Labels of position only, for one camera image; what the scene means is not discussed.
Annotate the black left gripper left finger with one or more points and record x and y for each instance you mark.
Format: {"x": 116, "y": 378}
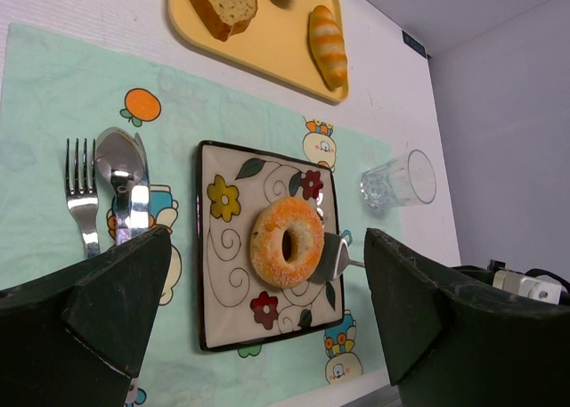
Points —
{"x": 78, "y": 336}

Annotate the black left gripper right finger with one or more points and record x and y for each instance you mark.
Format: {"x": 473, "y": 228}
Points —
{"x": 452, "y": 340}

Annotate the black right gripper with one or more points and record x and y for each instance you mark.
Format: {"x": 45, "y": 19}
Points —
{"x": 486, "y": 276}

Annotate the steel spatula wooden handle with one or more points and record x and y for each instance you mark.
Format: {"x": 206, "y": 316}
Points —
{"x": 334, "y": 259}

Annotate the pink sugared donut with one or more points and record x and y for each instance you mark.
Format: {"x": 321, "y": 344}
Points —
{"x": 286, "y": 243}

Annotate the striped orange bread roll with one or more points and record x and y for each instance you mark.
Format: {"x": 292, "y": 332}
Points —
{"x": 328, "y": 46}

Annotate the sliced loaf bread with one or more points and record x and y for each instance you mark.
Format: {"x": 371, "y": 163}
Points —
{"x": 225, "y": 18}

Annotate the clear drinking glass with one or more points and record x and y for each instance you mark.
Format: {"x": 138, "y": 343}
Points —
{"x": 407, "y": 180}

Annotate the silver fork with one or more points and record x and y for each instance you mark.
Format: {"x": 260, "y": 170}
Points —
{"x": 81, "y": 193}

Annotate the square floral ceramic plate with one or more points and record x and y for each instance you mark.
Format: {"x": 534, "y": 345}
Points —
{"x": 234, "y": 184}

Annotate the dark blue table label right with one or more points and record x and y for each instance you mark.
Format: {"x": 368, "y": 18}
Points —
{"x": 414, "y": 44}

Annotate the mint green cartoon placemat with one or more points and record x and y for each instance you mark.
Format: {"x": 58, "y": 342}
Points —
{"x": 57, "y": 90}

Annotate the yellow plastic tray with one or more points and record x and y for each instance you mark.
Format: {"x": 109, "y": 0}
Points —
{"x": 274, "y": 44}

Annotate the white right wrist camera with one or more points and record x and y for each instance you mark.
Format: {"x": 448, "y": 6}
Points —
{"x": 527, "y": 286}

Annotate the silver knife pink handle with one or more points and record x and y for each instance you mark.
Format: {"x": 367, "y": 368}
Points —
{"x": 140, "y": 196}

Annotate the silver spoon pink handle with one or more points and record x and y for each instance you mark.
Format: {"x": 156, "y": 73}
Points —
{"x": 120, "y": 164}

